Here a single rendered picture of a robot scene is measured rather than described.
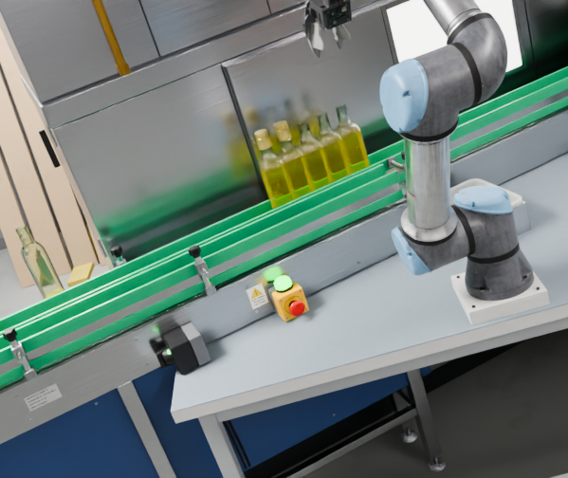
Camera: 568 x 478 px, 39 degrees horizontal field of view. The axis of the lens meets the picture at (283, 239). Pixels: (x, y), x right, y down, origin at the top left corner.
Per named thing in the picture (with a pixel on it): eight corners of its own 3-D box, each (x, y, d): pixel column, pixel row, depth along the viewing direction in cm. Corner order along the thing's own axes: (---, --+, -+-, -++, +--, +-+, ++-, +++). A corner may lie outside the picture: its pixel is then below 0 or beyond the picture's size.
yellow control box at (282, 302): (299, 301, 206) (291, 277, 203) (311, 312, 200) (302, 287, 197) (275, 313, 205) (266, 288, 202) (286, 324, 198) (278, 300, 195)
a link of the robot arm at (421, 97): (474, 266, 174) (483, 64, 133) (412, 291, 172) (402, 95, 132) (448, 229, 182) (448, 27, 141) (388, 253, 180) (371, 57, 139)
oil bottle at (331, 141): (350, 194, 224) (330, 124, 215) (359, 200, 219) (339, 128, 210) (333, 203, 222) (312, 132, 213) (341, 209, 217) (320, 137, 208)
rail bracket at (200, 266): (217, 288, 198) (199, 242, 193) (226, 299, 192) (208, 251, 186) (202, 295, 198) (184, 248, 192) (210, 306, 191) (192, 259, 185)
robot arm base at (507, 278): (542, 288, 173) (536, 249, 169) (474, 307, 175) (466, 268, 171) (522, 258, 187) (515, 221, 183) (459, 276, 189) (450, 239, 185)
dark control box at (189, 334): (203, 348, 200) (192, 321, 196) (211, 362, 193) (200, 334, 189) (173, 362, 198) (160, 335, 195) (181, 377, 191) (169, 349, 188)
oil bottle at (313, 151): (333, 203, 222) (312, 133, 213) (341, 209, 217) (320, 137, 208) (315, 211, 221) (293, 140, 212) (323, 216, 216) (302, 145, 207)
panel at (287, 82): (521, 66, 246) (502, -46, 232) (527, 67, 244) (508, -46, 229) (261, 180, 225) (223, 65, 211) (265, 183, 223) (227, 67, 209)
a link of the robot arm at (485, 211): (530, 244, 172) (519, 188, 167) (474, 266, 171) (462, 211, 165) (502, 226, 183) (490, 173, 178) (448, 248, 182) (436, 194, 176)
